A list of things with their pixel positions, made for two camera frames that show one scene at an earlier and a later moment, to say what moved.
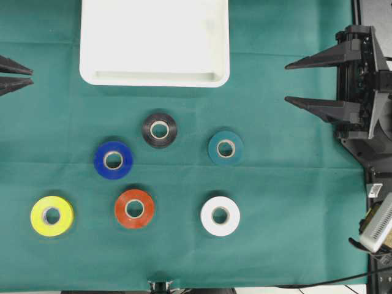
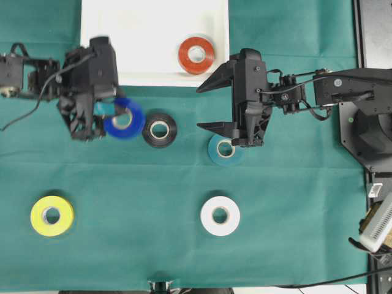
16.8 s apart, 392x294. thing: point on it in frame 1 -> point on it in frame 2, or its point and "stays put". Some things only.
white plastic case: (154, 43) stays put
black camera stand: (160, 287) stays put
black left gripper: (8, 84) -> (90, 79)
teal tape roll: (226, 148) stays put
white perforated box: (380, 227) stays put
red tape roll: (131, 195) -> (196, 56)
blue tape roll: (127, 157) -> (128, 120)
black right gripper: (362, 81) -> (252, 99)
